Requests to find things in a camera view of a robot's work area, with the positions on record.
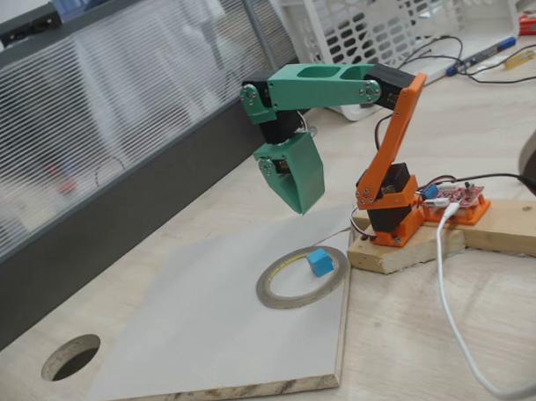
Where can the green gripper black servo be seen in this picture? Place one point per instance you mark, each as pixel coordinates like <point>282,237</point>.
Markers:
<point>303,164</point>

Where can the blue cube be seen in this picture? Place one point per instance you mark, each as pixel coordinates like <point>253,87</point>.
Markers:
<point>319,262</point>

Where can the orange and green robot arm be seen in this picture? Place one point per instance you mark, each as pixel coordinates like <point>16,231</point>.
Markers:
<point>317,91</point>

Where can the metal partition foot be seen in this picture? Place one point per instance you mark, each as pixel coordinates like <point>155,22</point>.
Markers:
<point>313,130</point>

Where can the wooden base block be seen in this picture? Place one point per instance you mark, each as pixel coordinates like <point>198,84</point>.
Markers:
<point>406,253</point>

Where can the white chipboard panel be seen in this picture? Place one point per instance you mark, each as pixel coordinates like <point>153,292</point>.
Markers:
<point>210,321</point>

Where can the red circuit board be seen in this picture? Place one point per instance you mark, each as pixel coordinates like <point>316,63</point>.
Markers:
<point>466,195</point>

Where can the orange circuit board holder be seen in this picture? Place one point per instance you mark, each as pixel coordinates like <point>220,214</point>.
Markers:
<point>475,215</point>

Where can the grey frosted desk partition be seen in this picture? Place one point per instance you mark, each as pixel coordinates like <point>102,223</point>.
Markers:
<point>115,104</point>

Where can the long wooden plank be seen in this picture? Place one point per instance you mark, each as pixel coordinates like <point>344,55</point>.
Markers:
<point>515,227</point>

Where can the blue marker pen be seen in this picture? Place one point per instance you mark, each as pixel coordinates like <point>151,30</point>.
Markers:
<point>483,56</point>

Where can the white perforated plastic crate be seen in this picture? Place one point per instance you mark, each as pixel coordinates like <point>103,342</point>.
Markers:
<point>486,8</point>

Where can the red small box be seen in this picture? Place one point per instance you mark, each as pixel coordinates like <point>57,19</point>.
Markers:
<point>532,25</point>

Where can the black device box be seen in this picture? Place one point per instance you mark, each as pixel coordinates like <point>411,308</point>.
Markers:
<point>28,22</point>

